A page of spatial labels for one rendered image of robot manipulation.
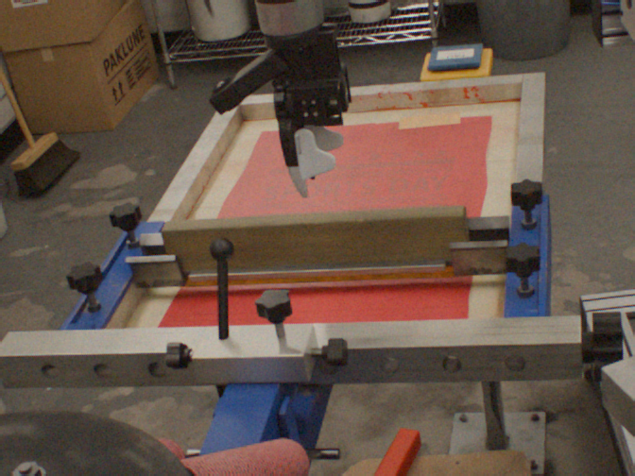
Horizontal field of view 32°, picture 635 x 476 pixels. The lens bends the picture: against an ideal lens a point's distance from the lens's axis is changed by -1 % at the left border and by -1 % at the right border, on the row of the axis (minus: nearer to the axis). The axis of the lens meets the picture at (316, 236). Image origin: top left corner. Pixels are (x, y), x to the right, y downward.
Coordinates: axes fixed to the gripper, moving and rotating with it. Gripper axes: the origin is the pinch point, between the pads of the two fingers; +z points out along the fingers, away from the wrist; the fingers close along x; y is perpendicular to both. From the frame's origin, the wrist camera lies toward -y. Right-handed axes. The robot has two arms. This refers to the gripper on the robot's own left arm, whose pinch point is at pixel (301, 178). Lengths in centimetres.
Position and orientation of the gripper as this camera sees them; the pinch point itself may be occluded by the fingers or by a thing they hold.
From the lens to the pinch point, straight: 141.3
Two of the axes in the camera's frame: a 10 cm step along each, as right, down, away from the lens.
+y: 9.7, -0.4, -2.3
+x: 1.8, -5.0, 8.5
